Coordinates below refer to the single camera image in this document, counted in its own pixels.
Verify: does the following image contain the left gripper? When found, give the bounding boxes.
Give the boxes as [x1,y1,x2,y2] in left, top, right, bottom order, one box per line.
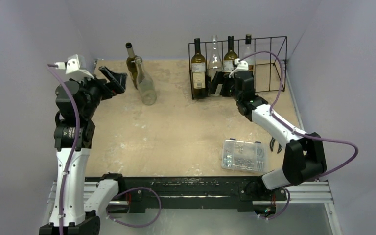
[70,66,126,118]

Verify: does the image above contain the clear slender glass bottle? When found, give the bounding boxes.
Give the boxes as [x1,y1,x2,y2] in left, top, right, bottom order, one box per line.
[208,35,223,80]

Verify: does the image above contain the black pliers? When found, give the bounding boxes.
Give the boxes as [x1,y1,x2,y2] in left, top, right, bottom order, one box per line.
[269,137,283,154]

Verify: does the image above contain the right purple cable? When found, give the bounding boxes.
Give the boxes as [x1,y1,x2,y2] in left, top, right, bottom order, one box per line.
[239,51,359,221]

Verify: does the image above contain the black aluminium mounting rail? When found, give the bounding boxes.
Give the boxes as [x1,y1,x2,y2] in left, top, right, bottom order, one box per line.
[47,176,334,215]

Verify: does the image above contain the clear bottle black cap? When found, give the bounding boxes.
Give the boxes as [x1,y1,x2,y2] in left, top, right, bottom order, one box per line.
[243,34,256,75]

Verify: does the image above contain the tall clear glass bottle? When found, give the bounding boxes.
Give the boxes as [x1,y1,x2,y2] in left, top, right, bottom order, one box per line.
[134,56,157,106]

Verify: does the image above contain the dark green bottle white label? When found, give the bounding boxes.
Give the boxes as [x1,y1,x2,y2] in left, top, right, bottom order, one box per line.
[223,36,238,72]

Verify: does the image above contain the clear plastic screw box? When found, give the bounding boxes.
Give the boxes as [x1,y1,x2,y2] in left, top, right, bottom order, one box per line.
[221,139,269,173]

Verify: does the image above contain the black wire wine rack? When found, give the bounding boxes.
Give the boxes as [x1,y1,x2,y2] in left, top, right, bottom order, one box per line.
[188,36,287,99]

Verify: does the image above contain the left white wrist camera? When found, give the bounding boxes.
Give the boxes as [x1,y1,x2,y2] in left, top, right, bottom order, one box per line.
[54,54,94,81]

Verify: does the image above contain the green bottle silver foil neck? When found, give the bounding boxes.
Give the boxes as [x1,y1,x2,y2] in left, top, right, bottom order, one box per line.
[125,42,138,89]

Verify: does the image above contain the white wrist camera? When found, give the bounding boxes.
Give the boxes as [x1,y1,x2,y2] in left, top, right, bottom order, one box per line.
[228,58,249,78]
[54,54,94,81]

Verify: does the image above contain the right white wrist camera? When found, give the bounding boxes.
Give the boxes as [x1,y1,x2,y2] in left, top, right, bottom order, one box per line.
[228,58,249,78]

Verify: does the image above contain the dark green wine bottle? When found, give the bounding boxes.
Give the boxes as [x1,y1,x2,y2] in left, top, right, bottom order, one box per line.
[191,38,208,99]

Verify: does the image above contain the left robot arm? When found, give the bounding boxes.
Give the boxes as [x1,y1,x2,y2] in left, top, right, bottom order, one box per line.
[39,66,127,235]

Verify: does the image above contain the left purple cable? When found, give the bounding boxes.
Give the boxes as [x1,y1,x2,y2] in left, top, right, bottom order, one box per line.
[46,64,82,235]

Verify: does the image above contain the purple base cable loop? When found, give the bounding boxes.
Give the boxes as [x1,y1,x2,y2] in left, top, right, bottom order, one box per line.
[107,187,164,229]

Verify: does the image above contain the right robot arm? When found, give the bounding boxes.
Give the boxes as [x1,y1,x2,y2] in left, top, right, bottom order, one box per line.
[211,70,327,199]

